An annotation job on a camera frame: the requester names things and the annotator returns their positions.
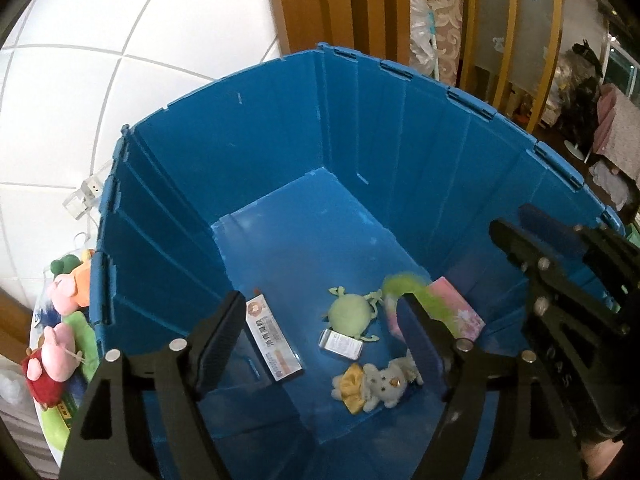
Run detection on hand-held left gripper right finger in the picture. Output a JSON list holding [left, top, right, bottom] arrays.
[[395, 292, 586, 480]]

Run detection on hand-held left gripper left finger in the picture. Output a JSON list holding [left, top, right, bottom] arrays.
[[59, 290, 248, 480]]

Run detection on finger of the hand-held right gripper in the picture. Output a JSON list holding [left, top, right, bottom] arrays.
[[489, 217, 632, 337], [519, 204, 640, 307]]

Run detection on white bear plush yellow dress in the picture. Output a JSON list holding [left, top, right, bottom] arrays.
[[331, 357, 423, 415]]

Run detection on white orange toothpaste carton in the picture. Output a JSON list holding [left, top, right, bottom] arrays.
[[245, 287, 304, 380]]

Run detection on pink carton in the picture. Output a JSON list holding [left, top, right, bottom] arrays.
[[387, 276, 486, 341]]

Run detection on light green turtle plush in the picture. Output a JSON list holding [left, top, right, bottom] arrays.
[[327, 285, 386, 343]]

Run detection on small white grey carton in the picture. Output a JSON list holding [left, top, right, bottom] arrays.
[[318, 329, 364, 360]]

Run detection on red dress pig plush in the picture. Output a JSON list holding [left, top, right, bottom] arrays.
[[21, 322, 88, 407]]

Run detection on blue plastic crate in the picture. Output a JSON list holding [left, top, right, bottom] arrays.
[[95, 42, 628, 480]]

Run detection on round desktop with white cloth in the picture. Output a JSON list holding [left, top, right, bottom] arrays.
[[25, 245, 101, 466]]

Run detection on table with pink cloth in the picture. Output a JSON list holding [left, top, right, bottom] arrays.
[[592, 82, 640, 191]]

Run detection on dark cloth pile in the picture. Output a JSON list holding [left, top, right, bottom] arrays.
[[555, 40, 608, 146]]

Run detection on orange and pink plush toy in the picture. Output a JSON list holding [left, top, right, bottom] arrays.
[[50, 249, 96, 317]]

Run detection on dark green frog plush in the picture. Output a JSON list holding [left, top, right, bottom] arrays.
[[50, 254, 83, 276]]

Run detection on blue fuzzy toy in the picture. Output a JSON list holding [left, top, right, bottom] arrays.
[[35, 305, 63, 328]]

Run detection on window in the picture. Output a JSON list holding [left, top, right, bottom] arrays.
[[602, 42, 640, 93]]

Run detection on white power strip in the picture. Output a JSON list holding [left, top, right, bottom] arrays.
[[62, 172, 108, 221]]

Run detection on frosted glass screen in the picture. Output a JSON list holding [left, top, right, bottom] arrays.
[[460, 0, 566, 133]]

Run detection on patterned fabric rolls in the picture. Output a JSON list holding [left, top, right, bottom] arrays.
[[407, 0, 466, 88]]

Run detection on wooden slat partition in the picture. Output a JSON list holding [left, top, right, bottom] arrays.
[[262, 0, 416, 68]]

